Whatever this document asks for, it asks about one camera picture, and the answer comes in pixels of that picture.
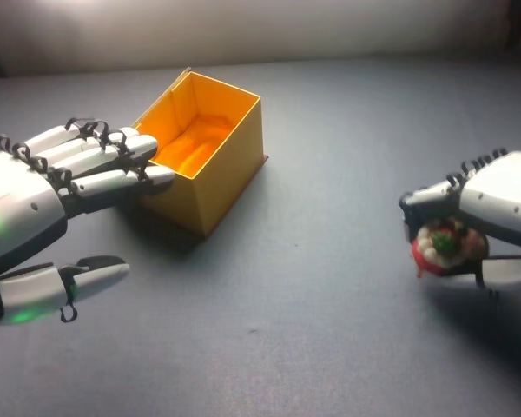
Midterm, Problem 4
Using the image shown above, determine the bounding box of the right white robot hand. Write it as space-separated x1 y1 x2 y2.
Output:
399 148 521 293

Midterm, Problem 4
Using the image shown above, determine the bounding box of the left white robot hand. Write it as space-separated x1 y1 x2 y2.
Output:
0 116 177 335

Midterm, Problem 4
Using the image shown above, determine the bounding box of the red and white toy food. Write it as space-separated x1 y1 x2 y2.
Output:
410 218 491 279

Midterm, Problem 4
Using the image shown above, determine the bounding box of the yellow box with red lid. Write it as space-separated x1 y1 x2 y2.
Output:
131 67 271 241

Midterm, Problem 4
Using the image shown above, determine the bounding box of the grey table cloth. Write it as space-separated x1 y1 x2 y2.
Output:
0 54 521 417

